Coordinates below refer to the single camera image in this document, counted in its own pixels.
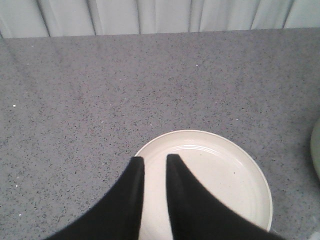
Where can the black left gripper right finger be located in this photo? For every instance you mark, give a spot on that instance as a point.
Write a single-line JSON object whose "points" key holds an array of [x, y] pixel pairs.
{"points": [[195, 214]]}

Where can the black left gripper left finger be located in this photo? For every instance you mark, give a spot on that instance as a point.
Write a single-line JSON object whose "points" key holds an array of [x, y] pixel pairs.
{"points": [[117, 216]]}

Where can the white round plate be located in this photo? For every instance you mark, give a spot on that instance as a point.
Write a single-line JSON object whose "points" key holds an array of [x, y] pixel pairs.
{"points": [[221, 166]]}

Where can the green electric cooking pot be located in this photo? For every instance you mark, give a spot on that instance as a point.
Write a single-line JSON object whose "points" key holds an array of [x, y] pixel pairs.
{"points": [[315, 147]]}

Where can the white pleated curtain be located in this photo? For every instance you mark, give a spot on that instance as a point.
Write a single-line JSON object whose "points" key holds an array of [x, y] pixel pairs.
{"points": [[59, 18]]}

